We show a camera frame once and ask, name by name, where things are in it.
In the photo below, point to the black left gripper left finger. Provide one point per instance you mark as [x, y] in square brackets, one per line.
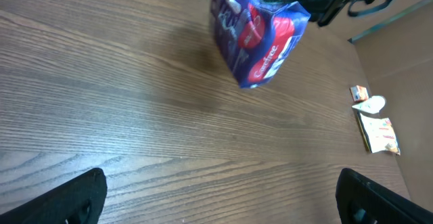
[79, 200]

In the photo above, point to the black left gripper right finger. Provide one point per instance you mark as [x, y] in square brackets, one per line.
[362, 200]

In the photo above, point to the orange blue snack bag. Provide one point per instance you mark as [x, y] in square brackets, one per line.
[378, 134]

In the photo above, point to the red purple pad pack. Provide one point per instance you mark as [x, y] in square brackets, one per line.
[255, 37]

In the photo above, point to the white conditioner tube gold cap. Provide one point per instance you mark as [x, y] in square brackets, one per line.
[373, 105]

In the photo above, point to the small orange snack packet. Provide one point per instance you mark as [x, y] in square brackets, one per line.
[359, 93]

